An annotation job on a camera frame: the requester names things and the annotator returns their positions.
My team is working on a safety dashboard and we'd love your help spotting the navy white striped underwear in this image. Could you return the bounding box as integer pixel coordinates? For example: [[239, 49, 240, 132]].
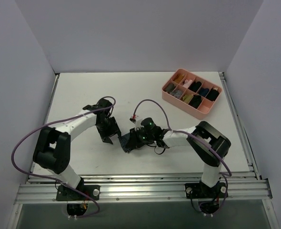
[[118, 133, 133, 153]]

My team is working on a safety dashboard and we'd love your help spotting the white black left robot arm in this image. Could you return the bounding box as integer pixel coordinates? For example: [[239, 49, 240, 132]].
[[33, 111, 121, 200]]

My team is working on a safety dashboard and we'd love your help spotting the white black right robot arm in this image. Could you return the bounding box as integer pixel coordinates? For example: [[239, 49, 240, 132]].
[[122, 118, 231, 197]]

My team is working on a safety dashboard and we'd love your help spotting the grey patterned rolled garment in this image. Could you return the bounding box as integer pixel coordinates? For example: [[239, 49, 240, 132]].
[[170, 89, 183, 99]]

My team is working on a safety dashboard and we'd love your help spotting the dark grey rolled garment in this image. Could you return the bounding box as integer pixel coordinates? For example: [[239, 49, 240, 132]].
[[164, 83, 176, 93]]

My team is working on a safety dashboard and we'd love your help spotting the olive green rolled garment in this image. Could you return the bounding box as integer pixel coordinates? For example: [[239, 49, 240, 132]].
[[182, 94, 193, 104]]

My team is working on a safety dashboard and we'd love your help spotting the pink divided organizer tray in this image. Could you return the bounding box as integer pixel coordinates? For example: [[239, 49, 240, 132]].
[[161, 69, 222, 120]]

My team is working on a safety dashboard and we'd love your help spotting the black rolled garment front row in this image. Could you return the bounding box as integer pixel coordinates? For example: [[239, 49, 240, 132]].
[[189, 95, 202, 109]]

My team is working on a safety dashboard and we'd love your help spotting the pink white rolled garment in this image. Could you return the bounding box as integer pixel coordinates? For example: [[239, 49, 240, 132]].
[[182, 79, 193, 88]]

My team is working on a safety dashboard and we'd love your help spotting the mustard yellow rolled garment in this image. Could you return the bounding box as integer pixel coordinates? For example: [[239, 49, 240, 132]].
[[173, 74, 185, 84]]

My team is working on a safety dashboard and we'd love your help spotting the dark blue rolled garment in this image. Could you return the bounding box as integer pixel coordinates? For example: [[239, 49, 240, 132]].
[[198, 88, 210, 97]]

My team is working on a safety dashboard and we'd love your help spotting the black rolled garment with tag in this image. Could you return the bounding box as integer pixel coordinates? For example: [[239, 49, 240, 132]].
[[206, 87, 220, 102]]

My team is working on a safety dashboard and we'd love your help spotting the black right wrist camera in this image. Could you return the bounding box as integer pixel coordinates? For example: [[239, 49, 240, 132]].
[[141, 117, 156, 134]]

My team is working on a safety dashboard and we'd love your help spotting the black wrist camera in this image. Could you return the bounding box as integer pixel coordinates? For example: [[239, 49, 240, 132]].
[[83, 98, 112, 113], [141, 117, 156, 134]]

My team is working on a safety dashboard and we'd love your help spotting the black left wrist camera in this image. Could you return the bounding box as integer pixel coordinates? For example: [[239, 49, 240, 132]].
[[83, 98, 112, 113]]

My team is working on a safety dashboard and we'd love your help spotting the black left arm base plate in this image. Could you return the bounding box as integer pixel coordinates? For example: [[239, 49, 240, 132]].
[[56, 183, 100, 201]]

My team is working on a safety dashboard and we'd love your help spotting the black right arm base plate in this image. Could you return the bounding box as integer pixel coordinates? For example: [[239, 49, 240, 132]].
[[184, 181, 228, 199]]

